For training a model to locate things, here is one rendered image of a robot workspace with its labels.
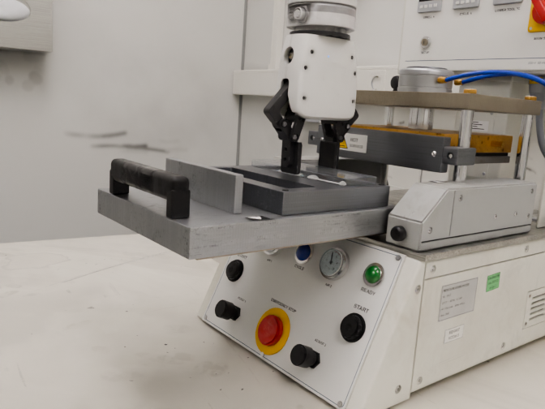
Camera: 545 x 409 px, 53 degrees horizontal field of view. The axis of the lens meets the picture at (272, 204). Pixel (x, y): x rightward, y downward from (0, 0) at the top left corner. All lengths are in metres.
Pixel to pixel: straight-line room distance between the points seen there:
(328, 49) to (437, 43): 0.37
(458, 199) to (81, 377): 0.49
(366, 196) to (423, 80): 0.25
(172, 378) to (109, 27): 1.69
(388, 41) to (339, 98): 1.02
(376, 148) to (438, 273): 0.21
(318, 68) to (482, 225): 0.28
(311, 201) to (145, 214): 0.17
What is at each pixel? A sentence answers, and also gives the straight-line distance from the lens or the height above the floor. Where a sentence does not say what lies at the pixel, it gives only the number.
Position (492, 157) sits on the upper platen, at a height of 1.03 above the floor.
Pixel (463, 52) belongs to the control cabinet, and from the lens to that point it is 1.00.
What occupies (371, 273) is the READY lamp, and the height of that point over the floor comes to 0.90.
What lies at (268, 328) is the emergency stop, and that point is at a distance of 0.73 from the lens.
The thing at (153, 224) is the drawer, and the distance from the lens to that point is 0.56.
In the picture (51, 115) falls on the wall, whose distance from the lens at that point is 2.16.
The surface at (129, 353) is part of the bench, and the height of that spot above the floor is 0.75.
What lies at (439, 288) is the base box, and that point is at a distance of 0.67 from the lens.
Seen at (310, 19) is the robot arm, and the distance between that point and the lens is 0.68.
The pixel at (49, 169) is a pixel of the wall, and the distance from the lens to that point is 2.18.
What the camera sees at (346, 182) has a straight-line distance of 0.63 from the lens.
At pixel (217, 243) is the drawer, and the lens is 0.51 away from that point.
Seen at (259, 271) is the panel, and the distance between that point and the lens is 0.79.
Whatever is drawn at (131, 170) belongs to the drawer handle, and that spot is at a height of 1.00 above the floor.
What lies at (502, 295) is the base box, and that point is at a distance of 0.81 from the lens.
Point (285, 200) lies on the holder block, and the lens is 0.56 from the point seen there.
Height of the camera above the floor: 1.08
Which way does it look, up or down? 10 degrees down
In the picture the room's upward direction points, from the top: 4 degrees clockwise
